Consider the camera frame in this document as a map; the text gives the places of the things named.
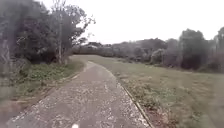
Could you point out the grey gravel-strewn paved path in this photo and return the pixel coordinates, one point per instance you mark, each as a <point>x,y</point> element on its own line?
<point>90,100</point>

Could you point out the row of trees and bushes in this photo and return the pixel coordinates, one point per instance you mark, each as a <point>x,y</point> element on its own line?
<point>173,50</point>

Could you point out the grass field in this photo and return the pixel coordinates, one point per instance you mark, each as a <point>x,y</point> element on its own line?
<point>173,86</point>

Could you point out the robot's own part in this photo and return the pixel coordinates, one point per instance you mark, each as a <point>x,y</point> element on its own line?
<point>75,126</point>

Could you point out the grass and weed verge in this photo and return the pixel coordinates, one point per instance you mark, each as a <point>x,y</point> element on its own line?
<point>36,78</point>

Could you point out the wood of tall trees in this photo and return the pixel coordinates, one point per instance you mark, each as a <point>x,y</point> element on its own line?
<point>33,30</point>

